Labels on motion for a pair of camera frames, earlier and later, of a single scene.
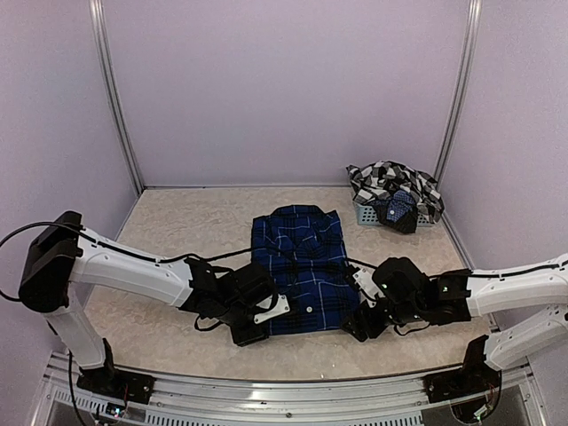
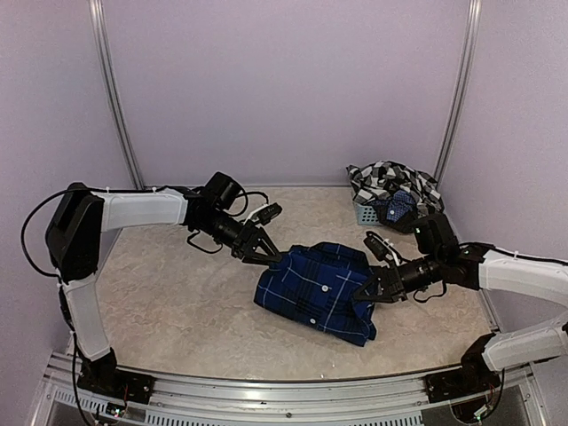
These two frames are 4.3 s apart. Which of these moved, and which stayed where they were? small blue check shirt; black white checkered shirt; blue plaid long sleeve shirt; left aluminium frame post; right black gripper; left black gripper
Moved: blue plaid long sleeve shirt; left black gripper; right black gripper
Stayed: small blue check shirt; left aluminium frame post; black white checkered shirt
